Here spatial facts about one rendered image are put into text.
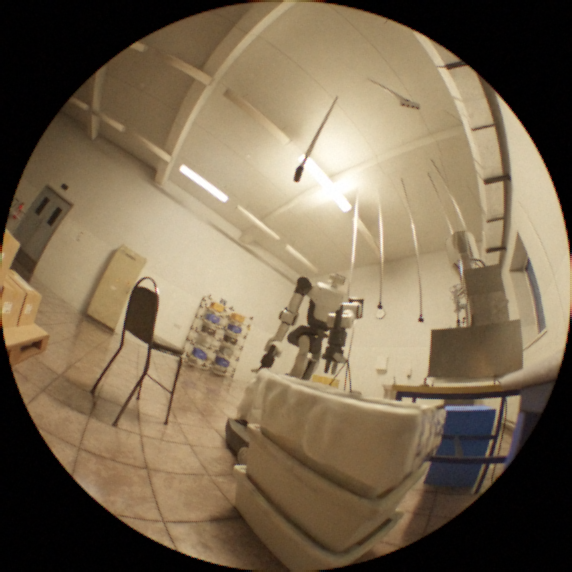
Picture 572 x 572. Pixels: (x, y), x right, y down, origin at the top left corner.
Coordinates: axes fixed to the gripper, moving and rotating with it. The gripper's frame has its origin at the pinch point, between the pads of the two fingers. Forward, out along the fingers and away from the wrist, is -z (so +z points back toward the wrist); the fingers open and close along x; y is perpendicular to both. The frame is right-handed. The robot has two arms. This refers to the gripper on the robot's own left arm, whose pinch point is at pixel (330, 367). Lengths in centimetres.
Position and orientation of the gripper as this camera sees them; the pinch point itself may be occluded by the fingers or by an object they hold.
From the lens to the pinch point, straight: 92.1
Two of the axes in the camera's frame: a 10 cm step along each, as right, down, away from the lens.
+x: -8.1, -4.3, -4.0
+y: 5.2, -2.3, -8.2
